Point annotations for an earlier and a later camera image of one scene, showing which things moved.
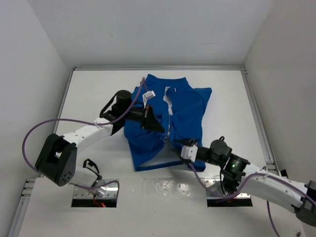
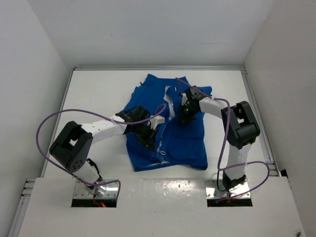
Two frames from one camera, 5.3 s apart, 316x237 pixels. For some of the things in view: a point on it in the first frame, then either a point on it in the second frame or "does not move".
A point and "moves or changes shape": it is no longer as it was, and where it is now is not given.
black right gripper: (186, 141) to (184, 119)
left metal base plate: (108, 191) does not move
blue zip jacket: (180, 109) moves or changes shape
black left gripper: (149, 121) to (149, 141)
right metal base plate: (214, 186) does not move
